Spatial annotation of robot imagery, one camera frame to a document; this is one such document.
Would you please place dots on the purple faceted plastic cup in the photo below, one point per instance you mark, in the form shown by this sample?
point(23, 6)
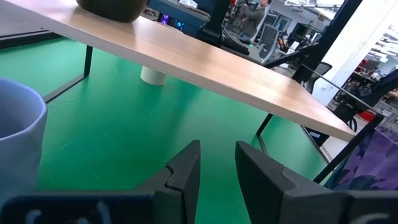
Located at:
point(373, 161)

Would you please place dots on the black office chair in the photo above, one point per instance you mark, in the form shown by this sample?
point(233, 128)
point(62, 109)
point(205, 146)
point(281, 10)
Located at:
point(321, 70)

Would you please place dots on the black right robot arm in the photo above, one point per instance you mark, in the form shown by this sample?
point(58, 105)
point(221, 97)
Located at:
point(214, 25)

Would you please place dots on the computer with purple lights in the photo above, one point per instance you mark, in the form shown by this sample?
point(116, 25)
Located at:
point(171, 21)

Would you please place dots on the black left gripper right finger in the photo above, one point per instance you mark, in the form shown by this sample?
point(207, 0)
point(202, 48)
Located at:
point(267, 186)

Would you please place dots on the small white cup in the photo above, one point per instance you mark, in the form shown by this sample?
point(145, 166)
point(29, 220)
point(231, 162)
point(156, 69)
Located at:
point(152, 77)

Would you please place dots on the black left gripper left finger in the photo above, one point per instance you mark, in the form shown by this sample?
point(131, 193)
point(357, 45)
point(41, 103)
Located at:
point(183, 174)

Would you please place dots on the person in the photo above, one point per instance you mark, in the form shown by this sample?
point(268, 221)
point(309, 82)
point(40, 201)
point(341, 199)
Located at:
point(252, 18)

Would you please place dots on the black rig frame bar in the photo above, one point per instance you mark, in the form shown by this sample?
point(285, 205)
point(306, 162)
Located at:
point(351, 146)

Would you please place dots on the light blue mug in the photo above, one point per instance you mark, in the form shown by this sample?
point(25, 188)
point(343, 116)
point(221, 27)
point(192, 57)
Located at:
point(18, 140)

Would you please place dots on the grey office chair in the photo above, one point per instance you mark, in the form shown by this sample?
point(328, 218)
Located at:
point(269, 40)

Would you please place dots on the black rig frame post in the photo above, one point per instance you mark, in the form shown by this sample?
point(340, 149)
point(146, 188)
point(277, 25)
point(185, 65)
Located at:
point(329, 34)

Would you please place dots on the wooden shelf with black frame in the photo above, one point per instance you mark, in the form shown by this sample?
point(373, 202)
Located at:
point(202, 62)

